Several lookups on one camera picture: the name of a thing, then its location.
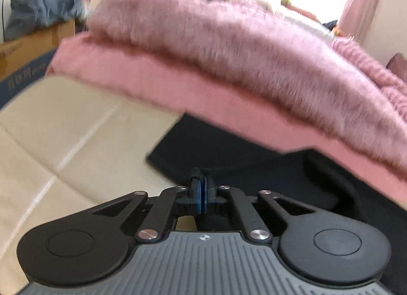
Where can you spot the mauve fluffy blanket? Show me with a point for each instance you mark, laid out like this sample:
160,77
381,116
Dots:
222,43

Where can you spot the blue-grey cloth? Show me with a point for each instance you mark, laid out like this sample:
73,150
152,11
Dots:
44,2

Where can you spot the cardboard box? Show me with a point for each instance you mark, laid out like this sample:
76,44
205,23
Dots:
35,43

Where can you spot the white bedding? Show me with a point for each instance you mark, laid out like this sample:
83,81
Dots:
292,15

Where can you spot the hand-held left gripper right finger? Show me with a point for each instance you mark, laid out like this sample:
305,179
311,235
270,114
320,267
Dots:
205,198

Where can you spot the pink bed sheet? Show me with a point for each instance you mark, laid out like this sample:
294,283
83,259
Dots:
159,85

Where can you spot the black pants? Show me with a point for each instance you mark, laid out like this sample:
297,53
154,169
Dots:
229,155

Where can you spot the pink knitted blanket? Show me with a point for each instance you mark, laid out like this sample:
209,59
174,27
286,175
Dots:
375,72

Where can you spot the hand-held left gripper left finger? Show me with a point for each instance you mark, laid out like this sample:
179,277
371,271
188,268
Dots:
196,198

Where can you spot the cream leather mattress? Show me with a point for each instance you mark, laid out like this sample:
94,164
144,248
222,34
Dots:
63,155

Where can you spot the maroon pillow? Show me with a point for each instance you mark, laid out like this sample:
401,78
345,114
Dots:
397,64

